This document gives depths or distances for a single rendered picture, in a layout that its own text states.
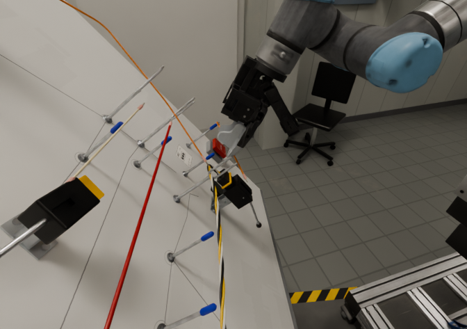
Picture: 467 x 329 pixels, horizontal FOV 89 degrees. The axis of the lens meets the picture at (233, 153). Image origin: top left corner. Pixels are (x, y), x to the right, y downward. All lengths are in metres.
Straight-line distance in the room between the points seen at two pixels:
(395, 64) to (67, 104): 0.47
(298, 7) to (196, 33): 1.89
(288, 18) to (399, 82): 0.20
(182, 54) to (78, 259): 2.11
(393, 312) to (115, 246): 1.43
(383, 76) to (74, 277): 0.44
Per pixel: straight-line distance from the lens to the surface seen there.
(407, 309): 1.64
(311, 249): 1.88
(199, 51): 2.33
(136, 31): 2.28
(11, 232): 0.31
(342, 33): 0.48
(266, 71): 0.45
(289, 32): 0.45
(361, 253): 1.99
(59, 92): 0.46
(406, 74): 0.40
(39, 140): 0.38
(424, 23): 0.43
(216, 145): 0.70
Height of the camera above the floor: 1.51
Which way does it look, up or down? 35 degrees down
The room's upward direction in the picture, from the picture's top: straight up
